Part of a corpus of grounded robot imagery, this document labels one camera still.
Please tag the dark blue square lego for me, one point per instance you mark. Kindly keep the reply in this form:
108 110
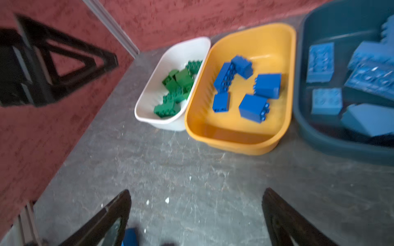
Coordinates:
130 237

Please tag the green square lego brick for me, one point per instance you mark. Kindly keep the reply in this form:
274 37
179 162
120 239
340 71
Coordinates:
185 79

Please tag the white plastic bin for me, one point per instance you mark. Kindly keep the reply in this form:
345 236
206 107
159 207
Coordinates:
175 57

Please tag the dark blue hollow lego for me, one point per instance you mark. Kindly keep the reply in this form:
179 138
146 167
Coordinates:
221 102

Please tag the yellow plastic bin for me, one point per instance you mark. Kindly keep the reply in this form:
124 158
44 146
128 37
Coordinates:
271 49

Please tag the green studded lego brick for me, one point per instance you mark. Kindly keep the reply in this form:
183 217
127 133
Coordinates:
194 66

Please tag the dark green lego brick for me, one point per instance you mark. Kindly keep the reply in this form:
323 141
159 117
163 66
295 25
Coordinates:
168 109

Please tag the light blue hollow lego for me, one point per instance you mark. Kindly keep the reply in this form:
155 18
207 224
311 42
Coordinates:
327 101

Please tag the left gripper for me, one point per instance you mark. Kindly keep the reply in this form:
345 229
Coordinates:
44 64

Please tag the light blue long lego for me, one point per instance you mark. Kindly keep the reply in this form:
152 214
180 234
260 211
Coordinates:
373 78

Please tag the light blue sloped lego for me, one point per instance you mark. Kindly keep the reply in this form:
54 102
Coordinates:
368 119

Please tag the left aluminium corner post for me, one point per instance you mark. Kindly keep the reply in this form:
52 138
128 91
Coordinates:
112 25

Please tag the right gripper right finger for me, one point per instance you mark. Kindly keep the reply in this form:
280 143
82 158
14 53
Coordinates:
286 226

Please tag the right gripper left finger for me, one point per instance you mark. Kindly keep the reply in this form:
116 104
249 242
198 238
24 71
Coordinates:
107 227

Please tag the dark teal plastic bin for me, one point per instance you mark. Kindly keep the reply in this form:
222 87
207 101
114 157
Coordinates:
345 24

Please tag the dark blue lego brick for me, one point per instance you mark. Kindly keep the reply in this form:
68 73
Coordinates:
225 77

